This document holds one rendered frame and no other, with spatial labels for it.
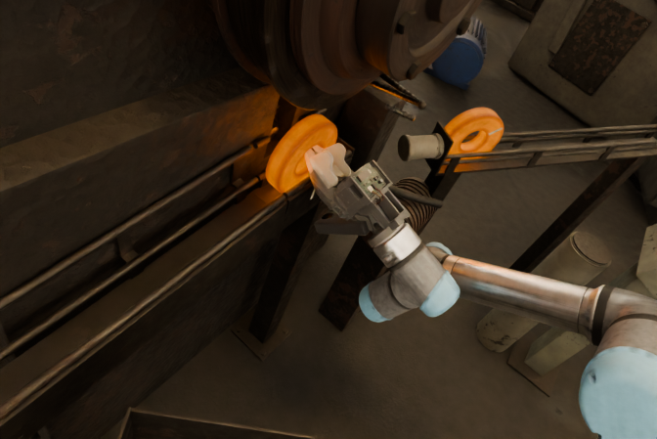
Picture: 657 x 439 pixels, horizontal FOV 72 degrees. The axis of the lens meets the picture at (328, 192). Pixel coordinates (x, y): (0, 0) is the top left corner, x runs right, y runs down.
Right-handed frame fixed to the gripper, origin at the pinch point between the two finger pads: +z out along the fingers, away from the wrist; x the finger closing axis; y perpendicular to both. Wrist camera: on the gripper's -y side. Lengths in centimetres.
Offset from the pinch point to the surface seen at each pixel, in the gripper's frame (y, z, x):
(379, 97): 5.1, 0.7, -19.6
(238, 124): 4.6, 8.0, 12.5
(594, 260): -3, -64, -58
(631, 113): -29, -76, -256
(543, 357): -40, -90, -62
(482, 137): 2.1, -19.5, -45.6
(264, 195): -8.9, -0.9, 7.0
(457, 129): 3.5, -14.1, -36.8
